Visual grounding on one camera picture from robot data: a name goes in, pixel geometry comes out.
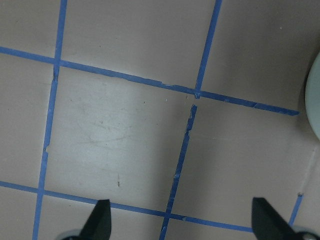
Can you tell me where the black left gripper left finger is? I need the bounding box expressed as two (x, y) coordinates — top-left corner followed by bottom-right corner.
(78, 199), (112, 240)

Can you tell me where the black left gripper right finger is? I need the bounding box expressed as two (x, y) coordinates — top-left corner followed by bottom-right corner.
(251, 197), (300, 240)

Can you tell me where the grey-green cooking pot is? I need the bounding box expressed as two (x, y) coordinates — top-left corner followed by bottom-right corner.
(304, 53), (320, 139)

